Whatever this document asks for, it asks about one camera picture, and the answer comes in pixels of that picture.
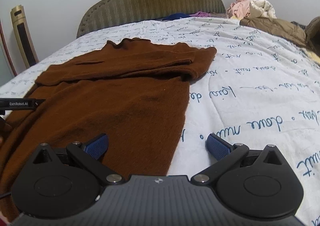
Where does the blue garment near headboard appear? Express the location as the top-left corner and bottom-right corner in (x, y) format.
(162, 13), (190, 21)

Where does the brown knit sweater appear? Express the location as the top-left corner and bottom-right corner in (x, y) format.
(0, 37), (218, 219)

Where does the white quilt with blue script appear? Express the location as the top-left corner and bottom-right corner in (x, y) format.
(1, 17), (319, 225)

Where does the gold tower fan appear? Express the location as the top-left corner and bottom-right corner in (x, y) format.
(10, 5), (39, 69)

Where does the pink clothes pile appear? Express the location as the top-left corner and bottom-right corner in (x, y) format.
(227, 0), (252, 20)

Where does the purple garment near headboard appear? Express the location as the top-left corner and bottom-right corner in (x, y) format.
(189, 11), (211, 18)

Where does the cream fleece garment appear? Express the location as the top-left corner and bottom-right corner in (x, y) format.
(249, 0), (277, 19)

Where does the brown padded jacket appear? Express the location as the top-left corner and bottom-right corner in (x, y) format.
(240, 17), (319, 54)

